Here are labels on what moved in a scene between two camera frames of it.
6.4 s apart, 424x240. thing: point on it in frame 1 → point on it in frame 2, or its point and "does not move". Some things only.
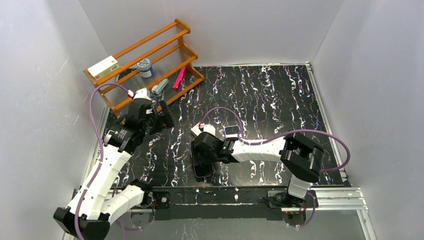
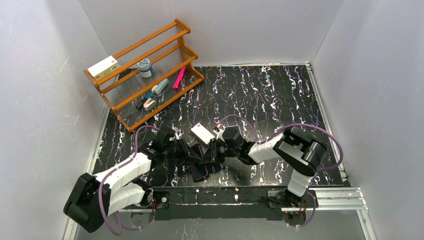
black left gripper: [159, 117] → [184, 153]
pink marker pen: [179, 77] does not move
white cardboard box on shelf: [104, 68] does not move
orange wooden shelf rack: [159, 70] does not move
